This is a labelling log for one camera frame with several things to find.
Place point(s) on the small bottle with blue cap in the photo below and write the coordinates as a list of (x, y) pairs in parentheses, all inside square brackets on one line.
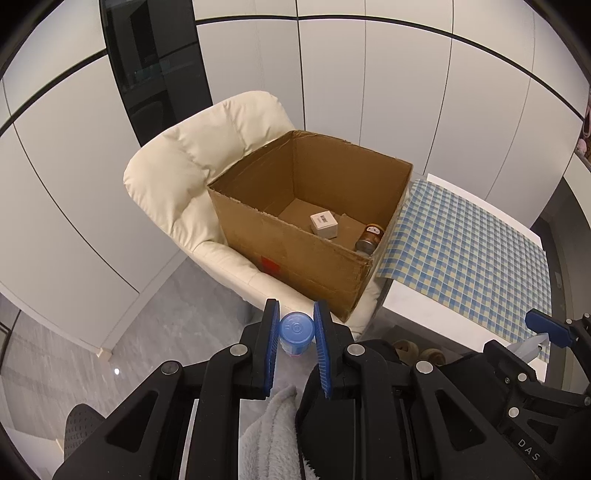
[(295, 330)]

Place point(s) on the dark glass panel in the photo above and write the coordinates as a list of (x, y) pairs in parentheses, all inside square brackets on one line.
[(152, 69)]

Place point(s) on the brown jar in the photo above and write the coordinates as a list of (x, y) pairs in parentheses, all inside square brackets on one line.
[(367, 240)]

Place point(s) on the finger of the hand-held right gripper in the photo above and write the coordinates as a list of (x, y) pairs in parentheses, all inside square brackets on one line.
[(547, 325), (508, 364)]

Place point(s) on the beige slipper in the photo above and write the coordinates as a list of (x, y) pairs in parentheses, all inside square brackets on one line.
[(405, 351), (431, 357)]

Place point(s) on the grey perforated stool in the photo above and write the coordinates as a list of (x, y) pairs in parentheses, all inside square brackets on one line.
[(81, 429)]

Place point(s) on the blue yellow checkered tablecloth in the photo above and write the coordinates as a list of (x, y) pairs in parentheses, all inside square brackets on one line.
[(461, 254)]

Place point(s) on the brown cardboard box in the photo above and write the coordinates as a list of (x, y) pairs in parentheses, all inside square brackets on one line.
[(286, 258)]

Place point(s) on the small white plastic item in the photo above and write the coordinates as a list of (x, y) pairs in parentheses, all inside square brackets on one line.
[(531, 348)]

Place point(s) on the cream padded armchair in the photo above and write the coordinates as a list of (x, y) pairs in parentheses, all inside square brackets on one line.
[(184, 152)]

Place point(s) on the grey fleece garment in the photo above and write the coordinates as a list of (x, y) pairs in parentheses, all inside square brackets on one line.
[(268, 438)]

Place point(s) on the small white cardboard box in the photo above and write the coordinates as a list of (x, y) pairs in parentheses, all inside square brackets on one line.
[(323, 226)]

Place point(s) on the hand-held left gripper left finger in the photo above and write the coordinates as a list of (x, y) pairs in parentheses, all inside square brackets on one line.
[(272, 350)]

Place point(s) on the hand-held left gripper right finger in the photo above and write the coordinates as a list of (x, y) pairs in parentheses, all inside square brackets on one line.
[(323, 350)]

